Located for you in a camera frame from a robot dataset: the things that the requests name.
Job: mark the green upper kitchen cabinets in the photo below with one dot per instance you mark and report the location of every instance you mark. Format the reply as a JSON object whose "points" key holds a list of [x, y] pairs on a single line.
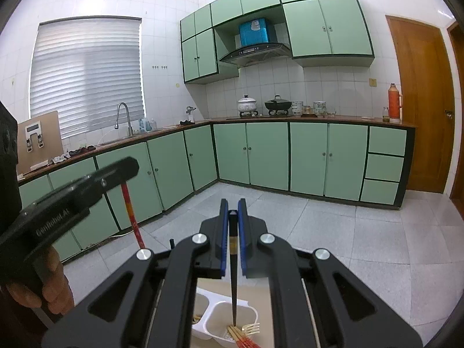
{"points": [[326, 25]]}

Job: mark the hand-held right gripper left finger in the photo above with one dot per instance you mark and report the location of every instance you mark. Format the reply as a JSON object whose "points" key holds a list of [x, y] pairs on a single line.
{"points": [[224, 239]]}

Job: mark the green lower kitchen cabinets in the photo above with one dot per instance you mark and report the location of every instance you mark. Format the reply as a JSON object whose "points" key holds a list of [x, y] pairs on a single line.
{"points": [[268, 156]]}

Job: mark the red patterned chopstick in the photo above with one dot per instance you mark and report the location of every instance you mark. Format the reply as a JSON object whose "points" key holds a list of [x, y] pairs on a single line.
{"points": [[131, 214], [242, 339], [232, 330]]}

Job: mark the black chopstick with silver band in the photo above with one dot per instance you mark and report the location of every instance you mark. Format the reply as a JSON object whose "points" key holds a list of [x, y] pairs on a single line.
{"points": [[234, 290]]}

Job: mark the patterned bowls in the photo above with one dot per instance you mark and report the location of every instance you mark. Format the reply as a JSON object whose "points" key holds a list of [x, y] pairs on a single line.
{"points": [[319, 108]]}

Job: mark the bottles beside sink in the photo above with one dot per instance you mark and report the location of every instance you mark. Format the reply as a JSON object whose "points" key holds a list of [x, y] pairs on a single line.
{"points": [[148, 125]]}

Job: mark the person's left hand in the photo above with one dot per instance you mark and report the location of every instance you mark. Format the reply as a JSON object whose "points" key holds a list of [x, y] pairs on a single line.
{"points": [[58, 282]]}

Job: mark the black wok with lid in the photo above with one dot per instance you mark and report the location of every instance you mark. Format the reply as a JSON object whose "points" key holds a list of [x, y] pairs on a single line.
{"points": [[278, 104]]}

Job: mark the small jar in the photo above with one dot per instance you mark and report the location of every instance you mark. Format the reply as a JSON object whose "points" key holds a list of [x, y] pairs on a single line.
{"points": [[308, 110]]}

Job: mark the white window blinds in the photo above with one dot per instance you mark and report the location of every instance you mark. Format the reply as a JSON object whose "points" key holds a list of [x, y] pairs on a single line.
{"points": [[87, 76]]}

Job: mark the brown wooden chopstick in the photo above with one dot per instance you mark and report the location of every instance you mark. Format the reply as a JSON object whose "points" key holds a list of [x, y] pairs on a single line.
{"points": [[198, 322]]}

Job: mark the clear glass bowl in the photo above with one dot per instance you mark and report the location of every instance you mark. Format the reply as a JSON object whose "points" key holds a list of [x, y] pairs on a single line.
{"points": [[330, 112]]}

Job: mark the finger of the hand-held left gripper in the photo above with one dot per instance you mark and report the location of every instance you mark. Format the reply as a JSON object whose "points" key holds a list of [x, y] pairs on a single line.
{"points": [[119, 170]]}

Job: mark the small glass bottle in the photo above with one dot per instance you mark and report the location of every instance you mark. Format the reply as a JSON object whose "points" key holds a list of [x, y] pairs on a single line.
{"points": [[385, 115]]}

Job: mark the dark cloth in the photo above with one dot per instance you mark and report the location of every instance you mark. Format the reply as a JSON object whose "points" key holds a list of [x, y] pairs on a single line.
{"points": [[82, 149]]}

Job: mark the red striped chopstick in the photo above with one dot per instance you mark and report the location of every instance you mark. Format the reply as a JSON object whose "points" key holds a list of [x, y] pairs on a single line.
{"points": [[252, 342]]}

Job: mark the black range hood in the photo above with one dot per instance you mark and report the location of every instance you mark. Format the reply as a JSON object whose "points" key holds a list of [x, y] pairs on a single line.
{"points": [[253, 55]]}

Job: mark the white cooking pot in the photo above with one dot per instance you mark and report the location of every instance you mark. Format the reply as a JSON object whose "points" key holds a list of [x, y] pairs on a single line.
{"points": [[247, 104]]}

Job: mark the orange thermos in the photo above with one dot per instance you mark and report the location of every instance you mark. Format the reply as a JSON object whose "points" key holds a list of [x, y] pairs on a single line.
{"points": [[394, 103]]}

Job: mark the green kitchen cabinets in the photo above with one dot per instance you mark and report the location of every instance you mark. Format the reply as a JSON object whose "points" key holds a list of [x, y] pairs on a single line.
{"points": [[326, 25], [268, 156]]}

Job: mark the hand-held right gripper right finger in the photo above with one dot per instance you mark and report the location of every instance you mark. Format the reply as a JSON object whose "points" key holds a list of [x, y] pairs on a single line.
{"points": [[242, 239]]}

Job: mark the stack of white bowls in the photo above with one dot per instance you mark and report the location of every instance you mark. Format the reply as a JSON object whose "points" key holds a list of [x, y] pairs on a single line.
{"points": [[297, 107]]}

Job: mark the pale yellow fork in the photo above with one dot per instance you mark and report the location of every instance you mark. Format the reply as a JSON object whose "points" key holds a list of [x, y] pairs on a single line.
{"points": [[252, 329]]}

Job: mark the steel kitchen faucet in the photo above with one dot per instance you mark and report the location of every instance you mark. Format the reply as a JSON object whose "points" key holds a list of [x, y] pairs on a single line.
{"points": [[125, 116]]}

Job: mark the grey cloth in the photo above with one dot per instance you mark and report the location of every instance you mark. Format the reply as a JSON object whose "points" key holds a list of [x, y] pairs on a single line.
{"points": [[59, 159]]}

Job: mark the wooden door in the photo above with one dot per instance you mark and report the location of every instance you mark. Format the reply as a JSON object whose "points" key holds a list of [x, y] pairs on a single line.
{"points": [[420, 108], [457, 116]]}

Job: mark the pale wooden chopstick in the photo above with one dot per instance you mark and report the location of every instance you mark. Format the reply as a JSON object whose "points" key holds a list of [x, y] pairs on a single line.
{"points": [[195, 317]]}

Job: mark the blue box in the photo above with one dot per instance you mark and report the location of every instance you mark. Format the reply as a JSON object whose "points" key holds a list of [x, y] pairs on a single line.
{"points": [[255, 32]]}

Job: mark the brown board with white labels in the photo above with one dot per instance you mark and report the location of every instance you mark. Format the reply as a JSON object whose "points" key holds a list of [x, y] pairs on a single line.
{"points": [[40, 141]]}

